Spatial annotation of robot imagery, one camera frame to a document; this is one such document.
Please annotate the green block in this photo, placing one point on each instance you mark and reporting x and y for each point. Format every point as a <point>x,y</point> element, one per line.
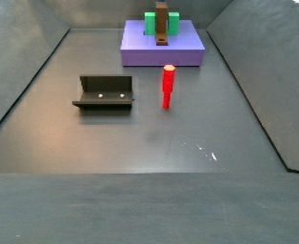
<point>172,23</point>

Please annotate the brown upright peg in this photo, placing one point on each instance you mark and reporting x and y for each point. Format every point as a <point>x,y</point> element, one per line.
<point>161,23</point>

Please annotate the black angle bracket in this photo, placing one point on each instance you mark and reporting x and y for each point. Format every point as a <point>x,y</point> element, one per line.
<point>105,91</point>

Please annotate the red hexagonal peg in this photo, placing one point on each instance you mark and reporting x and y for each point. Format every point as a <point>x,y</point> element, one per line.
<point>168,84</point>

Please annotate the purple board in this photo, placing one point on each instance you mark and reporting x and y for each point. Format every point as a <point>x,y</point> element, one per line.
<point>141,53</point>

